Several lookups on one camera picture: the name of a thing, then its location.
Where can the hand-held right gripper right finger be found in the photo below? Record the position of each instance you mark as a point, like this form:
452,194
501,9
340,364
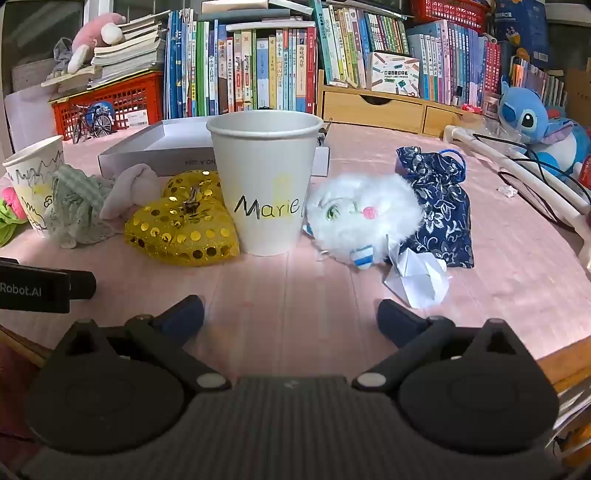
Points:
397,321

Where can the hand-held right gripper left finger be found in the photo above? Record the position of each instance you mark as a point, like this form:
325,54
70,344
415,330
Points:
182,316

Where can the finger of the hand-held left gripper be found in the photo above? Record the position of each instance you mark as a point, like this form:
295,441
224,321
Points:
83,285

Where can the pink and green plush toy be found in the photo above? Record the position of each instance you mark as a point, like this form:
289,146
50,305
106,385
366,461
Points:
9,217

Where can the green checked bunny cloth toy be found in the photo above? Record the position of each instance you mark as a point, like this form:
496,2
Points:
76,203

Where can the gold sequin heart pillow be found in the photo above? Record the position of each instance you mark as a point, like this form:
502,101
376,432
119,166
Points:
180,230

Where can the white fluffy plush toy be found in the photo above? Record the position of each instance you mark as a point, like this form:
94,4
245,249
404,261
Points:
369,217

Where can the grey metal tray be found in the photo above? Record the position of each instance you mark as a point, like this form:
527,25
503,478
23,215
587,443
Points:
180,147

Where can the white folded paper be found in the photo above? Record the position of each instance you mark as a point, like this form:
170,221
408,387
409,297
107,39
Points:
418,277

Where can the pink tablecloth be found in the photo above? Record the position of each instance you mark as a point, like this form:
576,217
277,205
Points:
300,286

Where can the white paper cup scribbled drawing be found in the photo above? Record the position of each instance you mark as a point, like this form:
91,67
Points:
32,170

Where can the white paper cup black lettering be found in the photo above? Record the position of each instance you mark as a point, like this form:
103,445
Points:
265,184

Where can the miniature black bicycle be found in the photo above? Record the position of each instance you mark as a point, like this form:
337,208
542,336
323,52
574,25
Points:
99,124

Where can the small white paper scrap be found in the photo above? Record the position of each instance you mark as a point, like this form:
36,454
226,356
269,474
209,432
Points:
507,191

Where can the blue round fan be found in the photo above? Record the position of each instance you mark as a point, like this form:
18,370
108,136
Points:
98,110

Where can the red plastic crate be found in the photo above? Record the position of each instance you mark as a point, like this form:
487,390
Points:
134,99

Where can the black binder clip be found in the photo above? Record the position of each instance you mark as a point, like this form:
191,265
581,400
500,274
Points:
327,127

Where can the wooden drawer organiser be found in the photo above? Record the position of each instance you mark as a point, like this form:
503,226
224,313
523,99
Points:
369,108

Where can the grey cloth toy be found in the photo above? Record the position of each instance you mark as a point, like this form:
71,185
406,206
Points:
62,55

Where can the stack of lying books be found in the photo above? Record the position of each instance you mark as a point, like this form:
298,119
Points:
129,50

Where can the blue alien plush toy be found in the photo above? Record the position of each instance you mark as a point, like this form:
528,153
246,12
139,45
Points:
526,115

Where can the white printed cardboard box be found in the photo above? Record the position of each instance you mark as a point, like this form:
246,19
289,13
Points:
392,74

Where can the pink and white plush toy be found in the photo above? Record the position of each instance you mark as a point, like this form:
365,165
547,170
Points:
99,32

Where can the row of tall standing books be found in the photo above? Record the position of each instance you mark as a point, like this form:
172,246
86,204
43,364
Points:
240,69

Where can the row of small shelf books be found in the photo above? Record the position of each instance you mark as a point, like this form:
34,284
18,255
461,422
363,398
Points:
443,60

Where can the red plastic basket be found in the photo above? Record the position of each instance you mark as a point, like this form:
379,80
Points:
448,11

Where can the dark blue printed box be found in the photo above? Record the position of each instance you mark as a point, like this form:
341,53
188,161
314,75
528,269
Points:
521,27

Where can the white plastic pipe frame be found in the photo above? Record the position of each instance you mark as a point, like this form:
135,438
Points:
531,177

